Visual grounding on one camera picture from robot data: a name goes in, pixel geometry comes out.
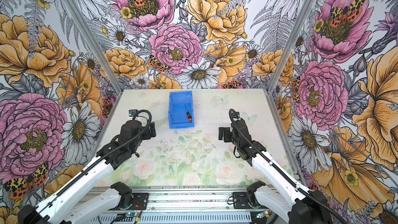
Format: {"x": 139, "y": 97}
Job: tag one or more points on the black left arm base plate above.
{"x": 136, "y": 201}

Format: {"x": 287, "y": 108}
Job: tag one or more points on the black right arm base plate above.
{"x": 240, "y": 200}

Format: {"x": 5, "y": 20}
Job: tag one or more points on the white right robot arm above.
{"x": 293, "y": 202}

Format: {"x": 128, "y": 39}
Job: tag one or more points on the blue plastic bin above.
{"x": 179, "y": 103}

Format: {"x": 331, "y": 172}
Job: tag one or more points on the aluminium frame post right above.
{"x": 301, "y": 18}

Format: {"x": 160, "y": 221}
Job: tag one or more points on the aluminium frame post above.
{"x": 78, "y": 17}
{"x": 301, "y": 18}

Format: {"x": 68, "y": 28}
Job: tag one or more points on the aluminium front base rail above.
{"x": 189, "y": 199}

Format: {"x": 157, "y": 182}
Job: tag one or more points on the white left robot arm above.
{"x": 59, "y": 208}

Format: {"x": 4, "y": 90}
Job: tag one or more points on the white slotted cable duct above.
{"x": 177, "y": 218}

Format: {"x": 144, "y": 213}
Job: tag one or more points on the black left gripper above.
{"x": 152, "y": 131}

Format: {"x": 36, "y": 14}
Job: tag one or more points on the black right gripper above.
{"x": 227, "y": 131}

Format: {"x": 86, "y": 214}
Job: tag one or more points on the aluminium frame post left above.
{"x": 78, "y": 17}

